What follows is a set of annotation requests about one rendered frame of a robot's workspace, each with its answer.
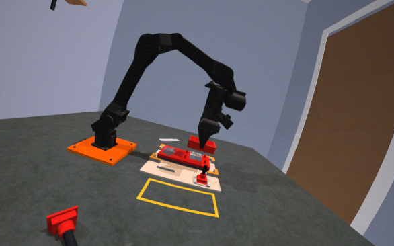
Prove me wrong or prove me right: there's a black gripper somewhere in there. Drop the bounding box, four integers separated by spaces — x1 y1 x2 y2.
198 101 223 149

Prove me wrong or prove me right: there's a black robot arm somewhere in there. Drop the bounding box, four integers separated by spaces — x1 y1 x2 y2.
91 33 246 151

